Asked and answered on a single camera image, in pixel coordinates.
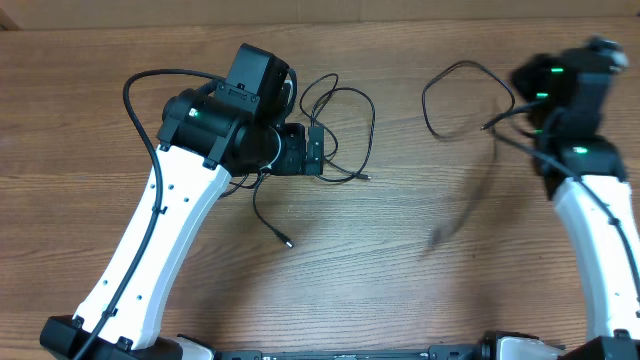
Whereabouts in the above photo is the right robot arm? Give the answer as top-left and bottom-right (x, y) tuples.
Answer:
(510, 37), (639, 359)

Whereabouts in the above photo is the black USB cable bundle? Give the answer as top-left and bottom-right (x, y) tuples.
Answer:
(219, 72), (377, 250)

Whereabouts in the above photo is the separated black cable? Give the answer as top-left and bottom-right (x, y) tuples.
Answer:
(420, 59), (546, 246)

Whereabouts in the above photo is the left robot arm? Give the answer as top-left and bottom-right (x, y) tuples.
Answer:
(40, 44), (324, 359)

